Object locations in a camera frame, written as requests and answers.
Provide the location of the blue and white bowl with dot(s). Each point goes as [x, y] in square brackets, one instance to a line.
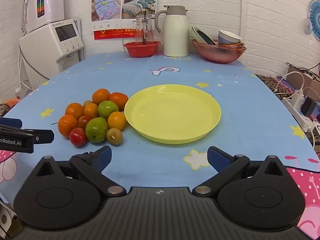
[226, 38]

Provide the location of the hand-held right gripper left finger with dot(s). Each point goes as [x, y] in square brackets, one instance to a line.
[103, 156]

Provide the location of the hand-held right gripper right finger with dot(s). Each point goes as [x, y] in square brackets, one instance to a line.
[217, 158]

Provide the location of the white appliance with screen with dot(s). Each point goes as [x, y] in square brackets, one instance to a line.
[42, 52]

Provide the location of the leopard pattern cloth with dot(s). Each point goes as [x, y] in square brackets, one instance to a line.
[271, 83]

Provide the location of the black power adapter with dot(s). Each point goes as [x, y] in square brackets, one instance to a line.
[308, 106]

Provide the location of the yellow plastic plate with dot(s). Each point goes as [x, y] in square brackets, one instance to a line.
[172, 112]

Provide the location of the green apple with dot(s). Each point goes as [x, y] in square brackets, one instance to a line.
[96, 130]

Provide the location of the blue round wall decoration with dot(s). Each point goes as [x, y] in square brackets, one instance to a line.
[315, 18]

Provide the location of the brown kiwi fruit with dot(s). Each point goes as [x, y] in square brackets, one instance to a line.
[114, 136]

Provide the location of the clear glass bottle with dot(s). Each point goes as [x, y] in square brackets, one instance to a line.
[138, 33]

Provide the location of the tan box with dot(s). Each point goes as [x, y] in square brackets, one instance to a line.
[7, 220]

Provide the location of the red plastic bowl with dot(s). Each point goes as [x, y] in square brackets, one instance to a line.
[140, 51]

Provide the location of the pink glass bowl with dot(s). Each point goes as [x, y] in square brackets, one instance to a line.
[217, 55]

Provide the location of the clear glass pitcher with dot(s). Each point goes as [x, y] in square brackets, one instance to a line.
[149, 30]

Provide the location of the small brown longan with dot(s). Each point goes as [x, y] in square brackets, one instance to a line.
[87, 103]

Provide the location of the small red apple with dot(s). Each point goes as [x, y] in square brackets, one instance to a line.
[78, 136]
[84, 121]

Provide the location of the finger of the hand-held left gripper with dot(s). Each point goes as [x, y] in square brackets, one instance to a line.
[42, 135]
[11, 122]

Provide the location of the white wall water purifier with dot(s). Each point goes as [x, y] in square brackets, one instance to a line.
[51, 5]

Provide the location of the white power strip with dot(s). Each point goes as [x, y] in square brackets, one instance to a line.
[300, 117]

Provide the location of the white thermos jug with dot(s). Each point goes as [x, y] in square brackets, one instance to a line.
[176, 35]

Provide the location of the wall poster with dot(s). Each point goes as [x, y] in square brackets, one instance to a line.
[107, 5]

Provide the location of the orange object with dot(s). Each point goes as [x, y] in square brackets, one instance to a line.
[10, 103]

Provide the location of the pale green bowl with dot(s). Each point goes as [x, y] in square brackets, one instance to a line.
[195, 35]

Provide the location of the blue printed tablecloth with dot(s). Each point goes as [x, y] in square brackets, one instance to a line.
[237, 110]

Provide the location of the orange mandarin with stem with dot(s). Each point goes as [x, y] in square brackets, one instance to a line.
[67, 125]

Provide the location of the white charger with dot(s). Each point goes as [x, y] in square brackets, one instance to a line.
[297, 100]

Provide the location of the green lime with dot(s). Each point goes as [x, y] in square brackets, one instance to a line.
[108, 108]

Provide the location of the large orange mandarin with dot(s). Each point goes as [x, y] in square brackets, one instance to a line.
[100, 96]

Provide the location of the white wall conduit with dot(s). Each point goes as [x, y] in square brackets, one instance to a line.
[240, 10]

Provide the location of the patterned rim bowl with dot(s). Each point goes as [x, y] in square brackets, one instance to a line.
[237, 46]

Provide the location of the cardboard box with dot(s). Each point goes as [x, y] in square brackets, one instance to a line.
[307, 85]

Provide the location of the reddish orange mandarin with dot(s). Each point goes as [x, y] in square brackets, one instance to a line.
[119, 100]

